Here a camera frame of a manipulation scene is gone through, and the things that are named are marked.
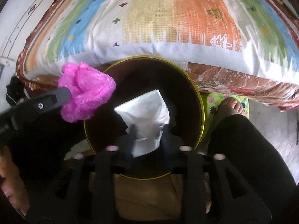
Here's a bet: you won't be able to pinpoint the person leg black trousers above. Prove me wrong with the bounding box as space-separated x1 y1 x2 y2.
207 114 298 223

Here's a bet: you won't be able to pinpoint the pink plastic bag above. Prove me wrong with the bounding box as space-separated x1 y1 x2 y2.
58 62 116 123

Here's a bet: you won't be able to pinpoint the white paper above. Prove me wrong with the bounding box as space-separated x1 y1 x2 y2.
114 90 170 158

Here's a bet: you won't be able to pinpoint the dark round trash bin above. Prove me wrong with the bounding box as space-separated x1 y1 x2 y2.
83 55 206 181

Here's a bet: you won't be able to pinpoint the person bare foot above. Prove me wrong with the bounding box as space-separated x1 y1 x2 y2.
214 97 244 124

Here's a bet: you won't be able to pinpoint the striped colourful bed sheet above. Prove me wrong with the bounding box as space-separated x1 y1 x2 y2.
23 0 299 80

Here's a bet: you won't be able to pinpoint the person left hand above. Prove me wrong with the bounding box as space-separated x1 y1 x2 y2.
1 146 30 216

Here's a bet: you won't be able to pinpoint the green patterned floor mat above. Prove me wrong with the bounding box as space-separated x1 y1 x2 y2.
201 97 245 144

